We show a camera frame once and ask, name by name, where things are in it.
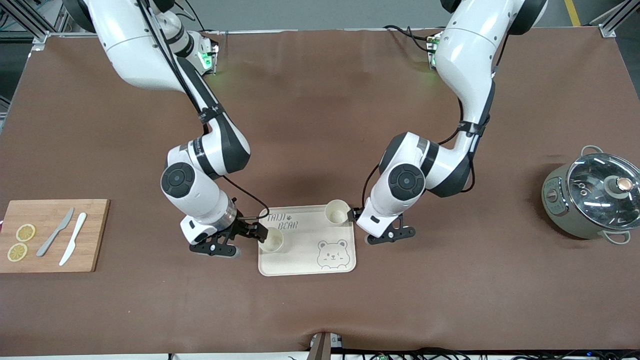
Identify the white IKEA cup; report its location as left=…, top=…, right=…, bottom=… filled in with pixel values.
left=258, top=227, right=285, bottom=253
left=324, top=199, right=351, bottom=225

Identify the cream bear print tray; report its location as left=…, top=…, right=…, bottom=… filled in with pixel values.
left=258, top=204, right=357, bottom=277

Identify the brown table cover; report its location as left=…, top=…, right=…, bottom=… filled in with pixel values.
left=0, top=27, right=640, bottom=357

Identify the bamboo cutting board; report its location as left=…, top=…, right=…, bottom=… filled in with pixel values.
left=0, top=199, right=110, bottom=274

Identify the white plastic knife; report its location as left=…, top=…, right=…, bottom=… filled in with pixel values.
left=59, top=212, right=88, bottom=267

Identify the grey plastic knife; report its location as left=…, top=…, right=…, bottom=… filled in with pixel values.
left=36, top=207, right=75, bottom=258

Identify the grey-green electric cooking pot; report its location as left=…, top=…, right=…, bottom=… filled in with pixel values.
left=541, top=145, right=640, bottom=245

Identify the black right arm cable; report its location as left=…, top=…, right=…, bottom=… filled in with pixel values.
left=137, top=0, right=271, bottom=221

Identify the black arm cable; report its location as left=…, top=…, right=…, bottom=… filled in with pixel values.
left=137, top=0, right=271, bottom=221
left=361, top=30, right=508, bottom=208

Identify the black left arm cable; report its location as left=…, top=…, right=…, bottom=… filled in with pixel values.
left=361, top=30, right=508, bottom=208

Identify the black base cable bundle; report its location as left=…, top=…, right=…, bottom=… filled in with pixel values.
left=382, top=24, right=436, bottom=53

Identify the aluminium frame profile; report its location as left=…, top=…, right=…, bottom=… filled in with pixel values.
left=0, top=0, right=68, bottom=46
left=590, top=0, right=640, bottom=38

